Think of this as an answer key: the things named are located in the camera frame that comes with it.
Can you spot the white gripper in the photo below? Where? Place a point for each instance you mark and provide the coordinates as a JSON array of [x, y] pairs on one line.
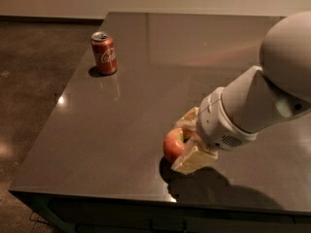
[[216, 121]]

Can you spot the red apple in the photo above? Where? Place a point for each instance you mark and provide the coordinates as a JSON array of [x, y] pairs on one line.
[[177, 142]]

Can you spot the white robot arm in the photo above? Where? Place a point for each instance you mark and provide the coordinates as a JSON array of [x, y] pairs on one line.
[[277, 90]]

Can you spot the red coke can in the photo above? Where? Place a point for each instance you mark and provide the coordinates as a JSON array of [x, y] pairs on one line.
[[104, 53]]

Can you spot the dark cabinet drawer handle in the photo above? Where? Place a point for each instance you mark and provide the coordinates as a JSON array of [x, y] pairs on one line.
[[180, 227]]

